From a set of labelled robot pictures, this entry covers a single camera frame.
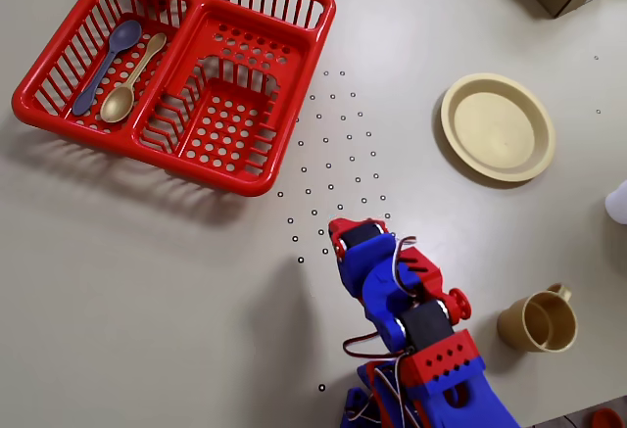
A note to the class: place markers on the white plastic object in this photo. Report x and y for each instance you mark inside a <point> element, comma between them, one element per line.
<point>618,207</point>

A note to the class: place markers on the beige plastic spoon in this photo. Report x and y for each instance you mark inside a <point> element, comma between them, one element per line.
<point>117,102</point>

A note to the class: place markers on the yellow plastic cup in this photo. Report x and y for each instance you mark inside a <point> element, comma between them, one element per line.
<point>544,325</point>

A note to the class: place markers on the grey plastic spoon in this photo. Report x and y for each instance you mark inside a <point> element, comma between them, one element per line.
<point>125,36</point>

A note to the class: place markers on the red round object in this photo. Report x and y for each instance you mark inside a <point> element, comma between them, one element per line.
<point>610,419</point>

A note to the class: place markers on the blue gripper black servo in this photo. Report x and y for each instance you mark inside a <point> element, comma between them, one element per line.
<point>357,238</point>

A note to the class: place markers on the blue and red robot arm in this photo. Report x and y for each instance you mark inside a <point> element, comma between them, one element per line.
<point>441,359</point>

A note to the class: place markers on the red plastic dish rack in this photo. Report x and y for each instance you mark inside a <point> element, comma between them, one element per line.
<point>196,16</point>

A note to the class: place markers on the yellow plastic plate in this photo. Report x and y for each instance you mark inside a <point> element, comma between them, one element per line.
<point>497,127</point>

